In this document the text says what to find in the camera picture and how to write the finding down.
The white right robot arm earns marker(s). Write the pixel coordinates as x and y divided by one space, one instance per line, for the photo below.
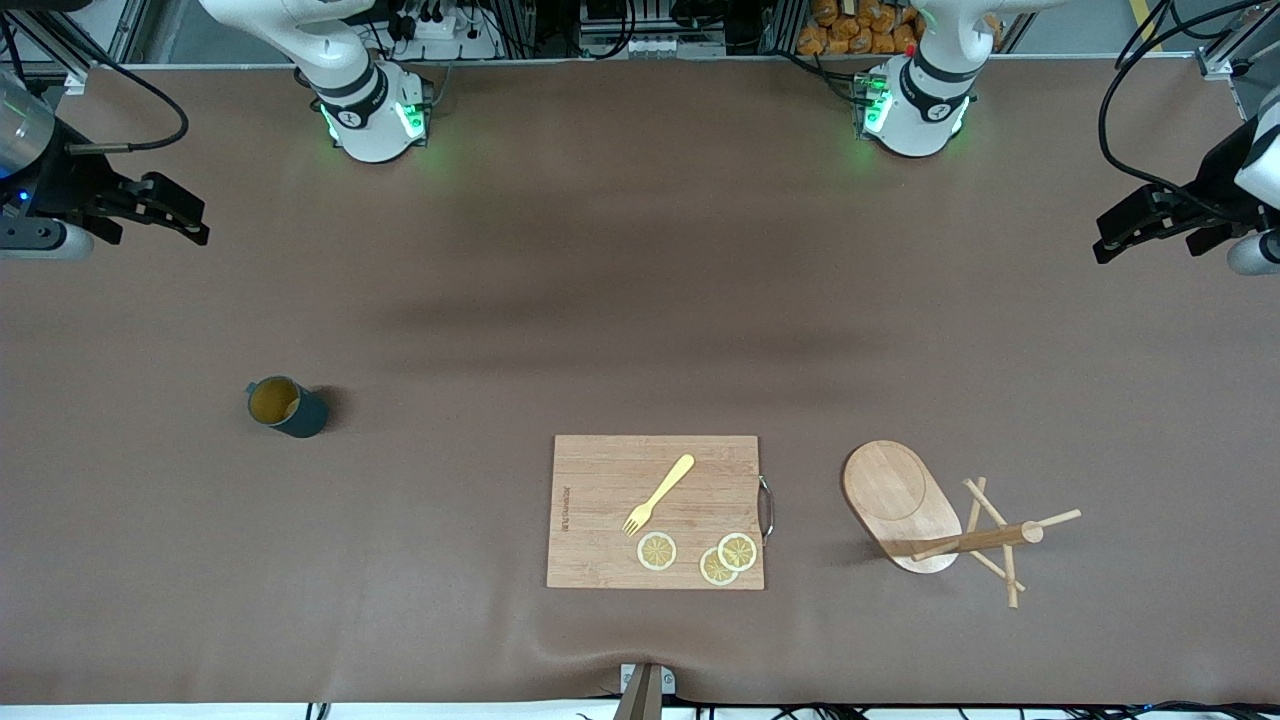
375 120

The wooden mug tree rack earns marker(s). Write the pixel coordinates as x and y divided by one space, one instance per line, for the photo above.
890 490

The teal cup yellow inside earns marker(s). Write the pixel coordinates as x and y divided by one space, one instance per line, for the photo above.
290 408

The white terminal block row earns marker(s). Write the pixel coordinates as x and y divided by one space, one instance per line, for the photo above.
655 46

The yellow plastic fork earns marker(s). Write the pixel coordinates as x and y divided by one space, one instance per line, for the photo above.
660 492

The lemon slice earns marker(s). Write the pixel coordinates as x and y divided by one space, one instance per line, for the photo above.
712 572
738 551
657 551

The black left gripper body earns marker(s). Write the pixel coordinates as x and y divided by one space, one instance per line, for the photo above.
1213 196

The gray camera mount post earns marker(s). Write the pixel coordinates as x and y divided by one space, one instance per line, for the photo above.
643 695

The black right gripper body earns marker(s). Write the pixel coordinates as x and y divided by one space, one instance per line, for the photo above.
60 192

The white power strip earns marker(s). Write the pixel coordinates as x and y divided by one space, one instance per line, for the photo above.
445 35

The bamboo cutting board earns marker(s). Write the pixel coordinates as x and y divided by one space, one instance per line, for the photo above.
600 520

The brown table mat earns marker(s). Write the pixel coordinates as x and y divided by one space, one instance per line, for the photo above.
300 550

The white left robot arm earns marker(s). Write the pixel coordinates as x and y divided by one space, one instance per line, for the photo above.
915 110

